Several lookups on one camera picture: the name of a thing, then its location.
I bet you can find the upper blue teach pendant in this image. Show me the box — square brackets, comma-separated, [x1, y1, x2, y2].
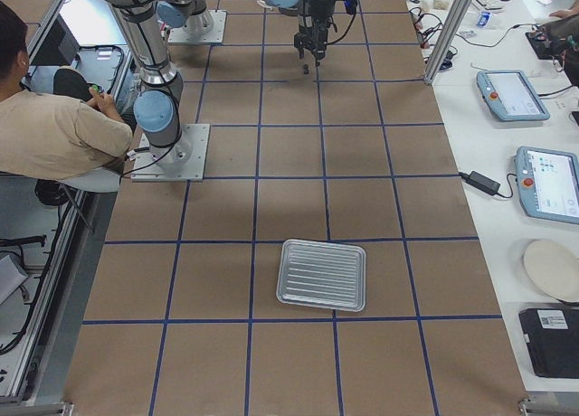
[476, 70, 550, 122]

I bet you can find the black power adapter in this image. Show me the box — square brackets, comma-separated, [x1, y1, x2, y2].
[459, 171, 500, 196]

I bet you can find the person in beige shirt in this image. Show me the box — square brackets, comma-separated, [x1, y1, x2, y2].
[1, 5, 133, 181]

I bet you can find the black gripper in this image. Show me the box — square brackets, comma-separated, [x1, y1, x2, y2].
[294, 0, 336, 67]

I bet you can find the aluminium frame post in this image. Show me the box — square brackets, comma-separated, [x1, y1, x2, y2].
[423, 0, 472, 84]

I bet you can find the beige round plate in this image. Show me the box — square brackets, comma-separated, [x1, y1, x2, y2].
[523, 240, 578, 304]

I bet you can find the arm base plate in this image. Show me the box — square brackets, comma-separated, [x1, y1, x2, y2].
[168, 10, 227, 45]
[129, 124, 210, 182]

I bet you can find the ribbed silver metal tray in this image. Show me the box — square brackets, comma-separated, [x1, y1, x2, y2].
[276, 239, 366, 312]

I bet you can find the black box with label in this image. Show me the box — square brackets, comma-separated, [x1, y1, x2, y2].
[518, 308, 578, 379]

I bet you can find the white round stool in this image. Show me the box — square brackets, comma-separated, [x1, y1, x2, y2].
[60, 167, 120, 193]

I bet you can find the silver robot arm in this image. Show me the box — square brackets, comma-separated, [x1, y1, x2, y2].
[104, 0, 337, 178]
[156, 0, 214, 36]

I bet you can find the lower blue teach pendant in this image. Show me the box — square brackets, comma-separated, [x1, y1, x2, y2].
[514, 147, 578, 224]

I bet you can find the blue teach pendant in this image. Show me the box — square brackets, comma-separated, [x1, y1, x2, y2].
[514, 147, 578, 224]
[476, 70, 550, 122]

